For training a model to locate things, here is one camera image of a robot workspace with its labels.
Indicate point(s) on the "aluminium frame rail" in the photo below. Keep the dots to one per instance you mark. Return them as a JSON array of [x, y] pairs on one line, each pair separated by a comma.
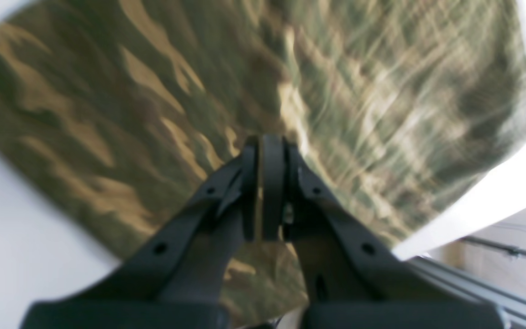
[[451, 275]]

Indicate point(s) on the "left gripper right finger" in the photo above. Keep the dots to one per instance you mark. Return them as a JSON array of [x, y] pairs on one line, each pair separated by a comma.
[[352, 280]]

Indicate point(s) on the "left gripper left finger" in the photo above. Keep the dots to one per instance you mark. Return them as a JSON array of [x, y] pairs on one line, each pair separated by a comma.
[[174, 281]]

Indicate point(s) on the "camouflage t-shirt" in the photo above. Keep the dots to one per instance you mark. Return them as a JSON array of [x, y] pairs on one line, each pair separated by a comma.
[[119, 110]]

